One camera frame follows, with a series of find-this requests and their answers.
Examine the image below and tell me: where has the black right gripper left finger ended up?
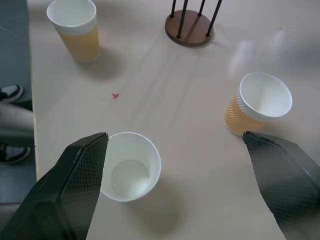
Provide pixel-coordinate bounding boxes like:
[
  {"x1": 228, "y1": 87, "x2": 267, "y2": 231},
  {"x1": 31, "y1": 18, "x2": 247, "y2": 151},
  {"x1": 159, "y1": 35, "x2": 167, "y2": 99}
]
[{"x1": 0, "y1": 131, "x2": 110, "y2": 240}]

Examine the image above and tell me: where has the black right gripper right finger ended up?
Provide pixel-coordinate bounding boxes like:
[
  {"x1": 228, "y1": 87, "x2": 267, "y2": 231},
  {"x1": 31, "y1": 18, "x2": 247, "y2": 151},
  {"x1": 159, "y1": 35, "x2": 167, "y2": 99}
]
[{"x1": 242, "y1": 130, "x2": 320, "y2": 240}]

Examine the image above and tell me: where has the yellow white ribbed paper cup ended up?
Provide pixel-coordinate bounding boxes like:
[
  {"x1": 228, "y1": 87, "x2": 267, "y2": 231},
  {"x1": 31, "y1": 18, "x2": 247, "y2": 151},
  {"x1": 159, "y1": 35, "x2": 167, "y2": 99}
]
[
  {"x1": 46, "y1": 0, "x2": 102, "y2": 64},
  {"x1": 100, "y1": 131, "x2": 162, "y2": 202},
  {"x1": 224, "y1": 72, "x2": 293, "y2": 137}
]

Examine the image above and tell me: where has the brown wooden rack stand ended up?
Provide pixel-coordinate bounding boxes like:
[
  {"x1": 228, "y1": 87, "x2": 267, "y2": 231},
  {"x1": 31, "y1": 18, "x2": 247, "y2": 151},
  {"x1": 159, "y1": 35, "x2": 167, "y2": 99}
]
[{"x1": 164, "y1": 0, "x2": 223, "y2": 48}]

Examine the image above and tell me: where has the black white sneaker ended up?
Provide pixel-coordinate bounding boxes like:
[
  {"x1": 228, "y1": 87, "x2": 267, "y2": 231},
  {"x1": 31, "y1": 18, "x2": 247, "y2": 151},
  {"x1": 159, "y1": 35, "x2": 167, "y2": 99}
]
[
  {"x1": 0, "y1": 84, "x2": 24, "y2": 103},
  {"x1": 0, "y1": 142, "x2": 32, "y2": 165}
]

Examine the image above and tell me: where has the grey trouser leg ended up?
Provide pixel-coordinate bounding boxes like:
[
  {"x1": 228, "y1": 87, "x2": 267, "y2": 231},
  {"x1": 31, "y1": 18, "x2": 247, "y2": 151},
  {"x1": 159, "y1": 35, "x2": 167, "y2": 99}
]
[{"x1": 0, "y1": 102, "x2": 35, "y2": 138}]

